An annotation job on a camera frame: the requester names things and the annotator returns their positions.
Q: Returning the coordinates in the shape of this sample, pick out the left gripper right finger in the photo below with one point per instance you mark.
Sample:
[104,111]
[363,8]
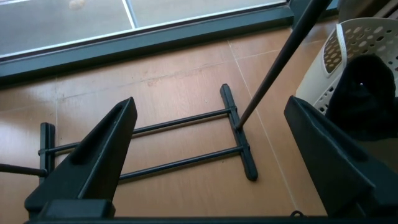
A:
[342,174]

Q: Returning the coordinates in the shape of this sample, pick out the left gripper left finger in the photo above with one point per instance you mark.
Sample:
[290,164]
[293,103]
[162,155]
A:
[93,168]

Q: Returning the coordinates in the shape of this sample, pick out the heap of clothes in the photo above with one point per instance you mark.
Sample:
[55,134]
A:
[360,93]

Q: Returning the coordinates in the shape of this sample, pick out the white laundry basket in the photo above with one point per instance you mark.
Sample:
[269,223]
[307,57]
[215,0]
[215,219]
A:
[317,77]

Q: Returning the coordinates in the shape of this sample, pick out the black clothes rack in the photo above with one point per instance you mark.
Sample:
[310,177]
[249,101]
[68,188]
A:
[281,62]

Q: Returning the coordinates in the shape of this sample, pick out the window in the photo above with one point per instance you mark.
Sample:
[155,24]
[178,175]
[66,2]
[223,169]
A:
[62,31]

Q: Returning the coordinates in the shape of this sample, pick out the brown curtain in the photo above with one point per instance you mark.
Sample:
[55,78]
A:
[357,7]

